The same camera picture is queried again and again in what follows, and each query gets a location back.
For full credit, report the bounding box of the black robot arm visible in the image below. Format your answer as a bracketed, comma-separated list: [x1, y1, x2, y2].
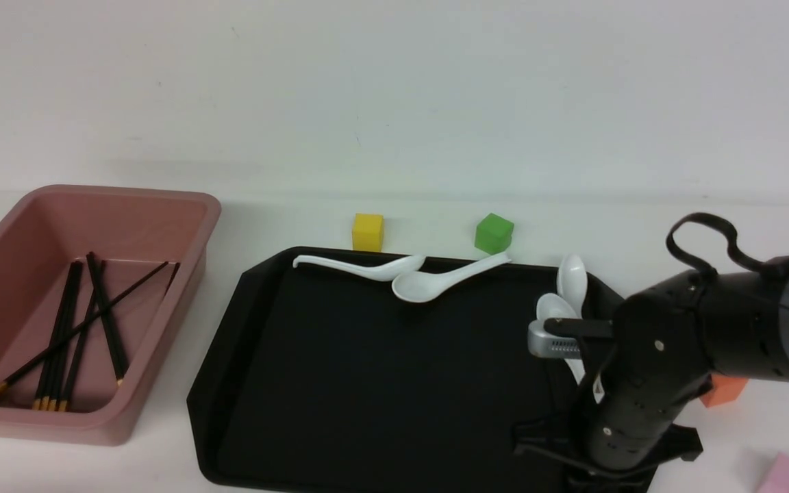
[512, 266, 789, 492]

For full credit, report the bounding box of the black plastic tray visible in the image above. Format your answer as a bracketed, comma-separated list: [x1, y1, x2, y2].
[187, 246, 576, 492]

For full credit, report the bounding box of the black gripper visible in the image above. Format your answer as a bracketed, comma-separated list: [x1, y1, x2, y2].
[512, 418, 703, 492]

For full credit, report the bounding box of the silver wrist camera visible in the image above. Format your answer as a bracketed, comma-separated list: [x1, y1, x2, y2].
[528, 316, 613, 361]

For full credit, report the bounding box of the green cube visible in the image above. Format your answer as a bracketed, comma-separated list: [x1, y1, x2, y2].
[474, 213, 516, 255]

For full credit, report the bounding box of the white spoon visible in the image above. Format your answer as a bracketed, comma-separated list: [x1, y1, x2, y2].
[391, 252, 512, 303]
[292, 255, 427, 283]
[528, 293, 582, 362]
[557, 253, 605, 403]

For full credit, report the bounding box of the long diagonal black chopstick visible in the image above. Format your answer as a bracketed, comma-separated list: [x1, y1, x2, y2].
[0, 262, 171, 397]

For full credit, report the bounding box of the orange cube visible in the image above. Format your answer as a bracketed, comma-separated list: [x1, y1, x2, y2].
[699, 372, 749, 408]

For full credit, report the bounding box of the yellow cube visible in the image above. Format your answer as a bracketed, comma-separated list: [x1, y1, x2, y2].
[351, 213, 384, 253]

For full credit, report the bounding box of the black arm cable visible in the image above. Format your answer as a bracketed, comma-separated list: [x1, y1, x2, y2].
[665, 213, 789, 276]

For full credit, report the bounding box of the pink plastic bin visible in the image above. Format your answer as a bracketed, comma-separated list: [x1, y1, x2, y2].
[0, 185, 221, 446]

